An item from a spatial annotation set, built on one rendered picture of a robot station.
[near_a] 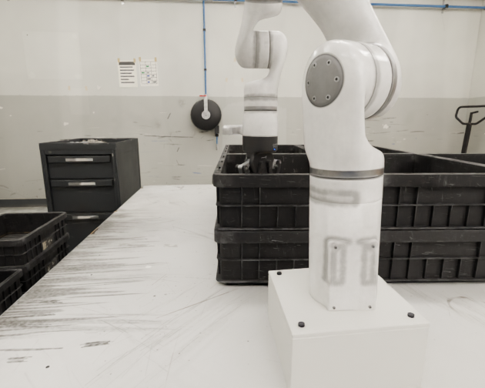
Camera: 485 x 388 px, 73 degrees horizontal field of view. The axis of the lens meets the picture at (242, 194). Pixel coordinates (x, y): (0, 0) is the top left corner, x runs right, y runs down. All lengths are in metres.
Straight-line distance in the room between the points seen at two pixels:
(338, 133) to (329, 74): 0.07
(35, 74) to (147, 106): 1.28
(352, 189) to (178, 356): 0.33
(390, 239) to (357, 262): 0.27
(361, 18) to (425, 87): 4.45
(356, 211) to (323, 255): 0.07
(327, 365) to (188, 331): 0.23
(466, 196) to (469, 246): 0.11
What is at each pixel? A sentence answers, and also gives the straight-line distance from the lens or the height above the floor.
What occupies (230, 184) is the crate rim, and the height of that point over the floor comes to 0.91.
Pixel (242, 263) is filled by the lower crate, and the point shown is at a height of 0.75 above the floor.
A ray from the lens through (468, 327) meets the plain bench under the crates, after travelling 0.68.
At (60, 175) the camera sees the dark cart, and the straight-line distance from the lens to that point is 2.31.
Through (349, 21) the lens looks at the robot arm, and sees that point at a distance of 0.49.
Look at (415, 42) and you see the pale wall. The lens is 4.89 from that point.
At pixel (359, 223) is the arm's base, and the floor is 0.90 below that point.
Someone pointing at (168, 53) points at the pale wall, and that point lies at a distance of 4.21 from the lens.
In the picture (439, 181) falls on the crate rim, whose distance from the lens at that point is 0.71.
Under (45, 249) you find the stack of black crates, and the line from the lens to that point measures 1.65.
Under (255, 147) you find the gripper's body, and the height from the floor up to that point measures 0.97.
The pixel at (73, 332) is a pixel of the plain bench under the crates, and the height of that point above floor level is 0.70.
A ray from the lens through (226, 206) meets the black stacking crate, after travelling 0.62.
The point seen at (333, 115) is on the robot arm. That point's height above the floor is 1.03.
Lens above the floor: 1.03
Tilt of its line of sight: 13 degrees down
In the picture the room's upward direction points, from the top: straight up
